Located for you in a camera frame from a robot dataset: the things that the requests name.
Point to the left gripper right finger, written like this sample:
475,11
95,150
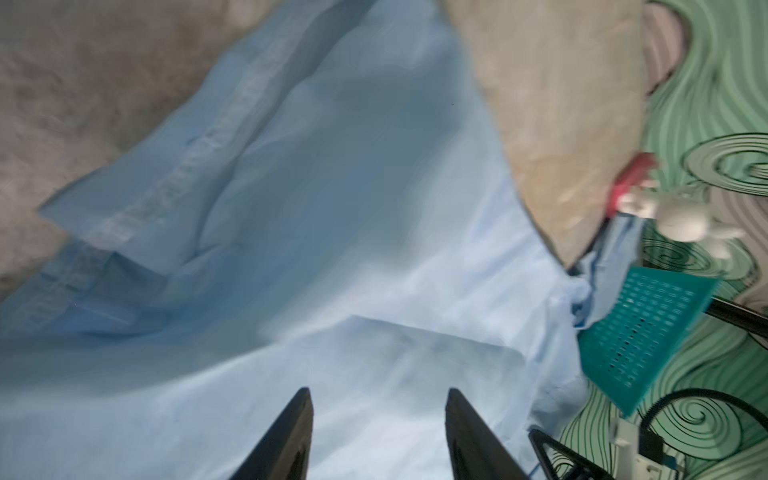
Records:
475,452

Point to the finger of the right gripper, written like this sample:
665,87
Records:
547,450

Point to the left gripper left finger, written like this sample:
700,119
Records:
283,452

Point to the light blue long sleeve shirt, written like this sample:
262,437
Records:
331,210

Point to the teal plastic basket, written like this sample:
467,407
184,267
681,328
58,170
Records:
623,353

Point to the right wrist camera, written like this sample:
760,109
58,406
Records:
640,453

